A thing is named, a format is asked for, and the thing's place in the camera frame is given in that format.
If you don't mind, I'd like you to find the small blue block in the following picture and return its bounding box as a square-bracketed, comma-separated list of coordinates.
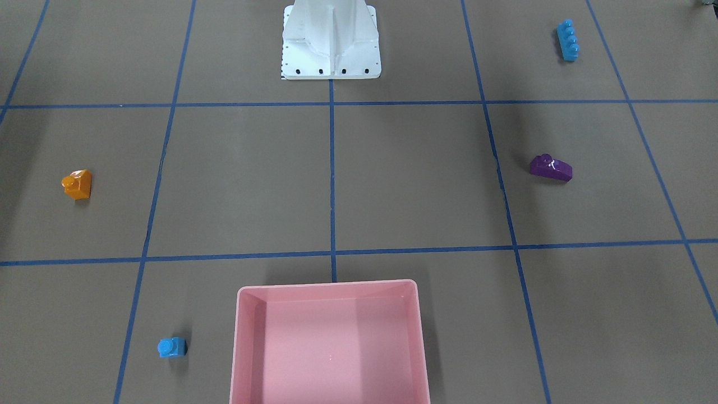
[157, 337, 187, 359]

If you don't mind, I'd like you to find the long blue four-stud block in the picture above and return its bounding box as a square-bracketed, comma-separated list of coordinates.
[556, 20, 581, 62]

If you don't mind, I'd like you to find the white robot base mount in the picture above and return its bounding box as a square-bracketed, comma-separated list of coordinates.
[280, 1, 382, 80]

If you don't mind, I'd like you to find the orange sloped block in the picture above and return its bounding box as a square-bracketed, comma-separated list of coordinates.
[61, 169, 93, 200]

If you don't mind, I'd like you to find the pink plastic box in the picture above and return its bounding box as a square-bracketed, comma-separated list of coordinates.
[229, 279, 431, 403]

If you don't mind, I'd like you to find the purple sloped block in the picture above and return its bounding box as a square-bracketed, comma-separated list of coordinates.
[529, 154, 573, 182]

